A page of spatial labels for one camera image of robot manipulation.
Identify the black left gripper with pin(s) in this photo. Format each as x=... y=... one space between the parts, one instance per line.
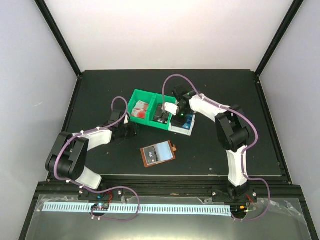
x=134 y=131

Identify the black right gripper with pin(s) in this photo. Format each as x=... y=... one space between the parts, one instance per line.
x=179 y=121

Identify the brown leather card holder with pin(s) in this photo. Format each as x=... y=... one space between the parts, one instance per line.
x=165 y=153

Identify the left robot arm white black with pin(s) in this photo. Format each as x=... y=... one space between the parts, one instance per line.
x=67 y=158

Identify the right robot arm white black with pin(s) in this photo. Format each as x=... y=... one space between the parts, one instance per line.
x=233 y=133

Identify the stack of blue cards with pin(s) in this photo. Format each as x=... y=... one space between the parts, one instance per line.
x=188 y=122

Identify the white bin with blue cards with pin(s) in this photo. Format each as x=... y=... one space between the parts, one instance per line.
x=180 y=130

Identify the stack of black cards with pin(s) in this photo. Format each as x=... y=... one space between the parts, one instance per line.
x=161 y=116

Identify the stack of white red cards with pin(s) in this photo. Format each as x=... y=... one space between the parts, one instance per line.
x=140 y=110

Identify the green bin with black cards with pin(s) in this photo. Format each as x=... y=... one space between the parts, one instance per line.
x=155 y=100

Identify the green bin with red cards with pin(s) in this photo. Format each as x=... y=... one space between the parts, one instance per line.
x=136 y=96

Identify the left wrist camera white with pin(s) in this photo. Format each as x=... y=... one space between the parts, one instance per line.
x=126 y=120

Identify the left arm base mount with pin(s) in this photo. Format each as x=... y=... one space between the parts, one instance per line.
x=104 y=193

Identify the white slotted cable duct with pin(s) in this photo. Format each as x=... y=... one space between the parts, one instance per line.
x=120 y=208

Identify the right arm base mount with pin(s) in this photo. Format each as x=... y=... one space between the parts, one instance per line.
x=231 y=194

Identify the black aluminium frame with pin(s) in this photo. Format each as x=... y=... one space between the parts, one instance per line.
x=201 y=162

